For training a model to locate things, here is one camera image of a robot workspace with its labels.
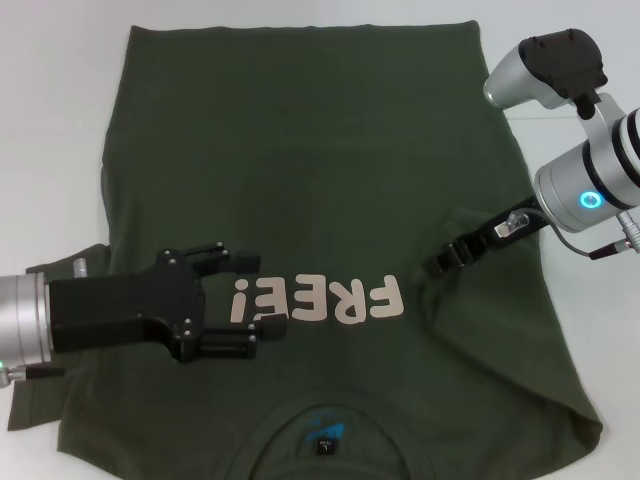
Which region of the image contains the dark green FREE! t-shirt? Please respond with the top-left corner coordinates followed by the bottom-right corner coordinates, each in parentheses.
top-left (7, 19), bottom-right (606, 480)

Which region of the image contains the clear plastic cable plug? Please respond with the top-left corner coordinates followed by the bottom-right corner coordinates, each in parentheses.
top-left (493, 212), bottom-right (530, 237)

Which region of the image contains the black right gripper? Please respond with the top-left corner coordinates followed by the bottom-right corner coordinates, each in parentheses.
top-left (424, 196), bottom-right (550, 277)

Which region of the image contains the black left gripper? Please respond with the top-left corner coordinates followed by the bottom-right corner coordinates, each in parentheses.
top-left (48, 240), bottom-right (289, 364)

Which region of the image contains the silver right arm cable plug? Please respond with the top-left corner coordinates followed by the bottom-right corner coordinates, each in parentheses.
top-left (549, 208), bottom-right (640, 261)

